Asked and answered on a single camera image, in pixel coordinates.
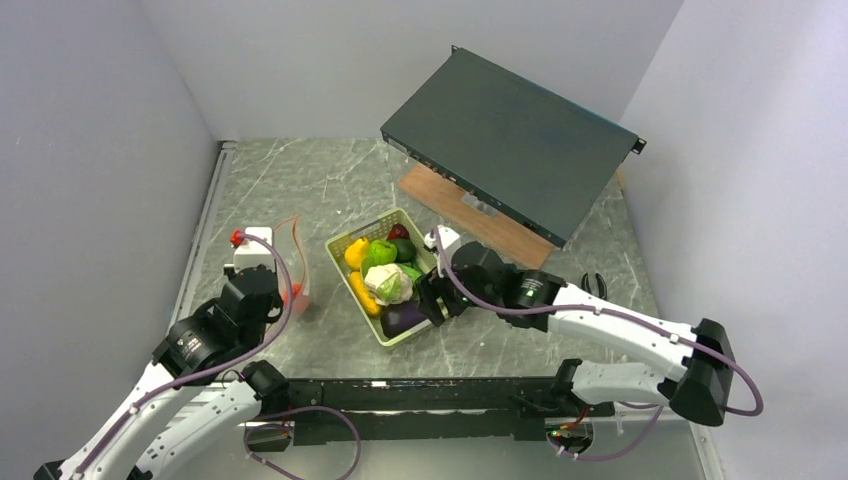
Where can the black pliers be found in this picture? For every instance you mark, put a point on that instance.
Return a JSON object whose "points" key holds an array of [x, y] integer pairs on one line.
{"points": [[594, 284]]}

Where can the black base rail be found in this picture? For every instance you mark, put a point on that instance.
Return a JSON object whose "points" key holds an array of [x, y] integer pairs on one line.
{"points": [[316, 412]]}

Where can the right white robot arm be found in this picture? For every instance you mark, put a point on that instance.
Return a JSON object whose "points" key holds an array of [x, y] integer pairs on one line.
{"points": [[686, 368]]}

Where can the green plastic basket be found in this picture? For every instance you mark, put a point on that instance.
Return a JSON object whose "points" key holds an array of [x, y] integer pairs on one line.
{"points": [[380, 227]]}

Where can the dark red fruit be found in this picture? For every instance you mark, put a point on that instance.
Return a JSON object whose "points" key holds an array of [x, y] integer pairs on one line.
{"points": [[398, 231]]}

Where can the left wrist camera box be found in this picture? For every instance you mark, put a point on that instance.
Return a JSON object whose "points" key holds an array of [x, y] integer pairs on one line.
{"points": [[248, 253]]}

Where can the green cucumber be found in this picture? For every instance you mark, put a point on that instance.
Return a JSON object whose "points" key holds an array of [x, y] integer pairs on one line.
{"points": [[412, 272]]}

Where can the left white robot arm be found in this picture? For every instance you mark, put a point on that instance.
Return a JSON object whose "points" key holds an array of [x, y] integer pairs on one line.
{"points": [[201, 381]]}

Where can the brown wooden board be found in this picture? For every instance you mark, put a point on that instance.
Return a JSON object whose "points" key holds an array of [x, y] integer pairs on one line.
{"points": [[486, 224]]}

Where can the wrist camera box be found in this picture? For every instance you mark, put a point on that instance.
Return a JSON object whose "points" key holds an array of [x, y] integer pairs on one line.
{"points": [[248, 253], [443, 242]]}

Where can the dark green avocado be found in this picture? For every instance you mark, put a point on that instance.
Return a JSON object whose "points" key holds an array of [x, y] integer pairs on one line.
{"points": [[406, 251]]}

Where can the small yellow pepper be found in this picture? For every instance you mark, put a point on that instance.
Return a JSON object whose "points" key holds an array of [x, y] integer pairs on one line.
{"points": [[356, 252]]}

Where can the black network switch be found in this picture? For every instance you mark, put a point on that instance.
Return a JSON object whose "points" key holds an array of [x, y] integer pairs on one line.
{"points": [[536, 157]]}

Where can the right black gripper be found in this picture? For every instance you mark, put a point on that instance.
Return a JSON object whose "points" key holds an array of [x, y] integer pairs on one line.
{"points": [[428, 291]]}

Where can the clear orange zip bag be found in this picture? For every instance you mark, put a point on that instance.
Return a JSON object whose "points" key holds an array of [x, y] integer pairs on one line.
{"points": [[292, 250]]}

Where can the orange peach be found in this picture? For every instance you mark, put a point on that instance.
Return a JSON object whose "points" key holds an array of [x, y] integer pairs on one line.
{"points": [[299, 299]]}

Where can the purple eggplant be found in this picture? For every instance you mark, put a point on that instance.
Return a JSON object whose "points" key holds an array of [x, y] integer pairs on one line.
{"points": [[399, 318]]}

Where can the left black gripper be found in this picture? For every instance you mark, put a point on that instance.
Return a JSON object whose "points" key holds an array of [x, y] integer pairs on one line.
{"points": [[278, 302]]}

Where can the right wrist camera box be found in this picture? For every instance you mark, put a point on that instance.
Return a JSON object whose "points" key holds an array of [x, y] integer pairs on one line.
{"points": [[443, 242]]}

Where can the light green pepper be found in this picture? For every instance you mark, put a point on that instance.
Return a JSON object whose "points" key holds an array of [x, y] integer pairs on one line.
{"points": [[379, 252]]}

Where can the white cauliflower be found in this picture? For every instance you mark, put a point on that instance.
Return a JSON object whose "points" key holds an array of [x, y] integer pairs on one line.
{"points": [[389, 284]]}

